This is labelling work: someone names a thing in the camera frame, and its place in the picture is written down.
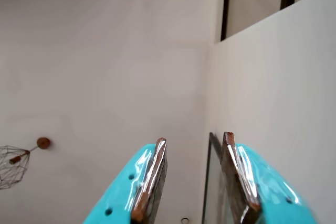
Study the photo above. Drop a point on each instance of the turquoise gripper finger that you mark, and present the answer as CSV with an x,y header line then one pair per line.
x,y
275,203
118,200

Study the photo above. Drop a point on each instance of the black framed picture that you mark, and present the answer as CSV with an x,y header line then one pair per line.
x,y
214,182

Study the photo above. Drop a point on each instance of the round recessed ceiling spotlight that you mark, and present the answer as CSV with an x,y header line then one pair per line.
x,y
185,221

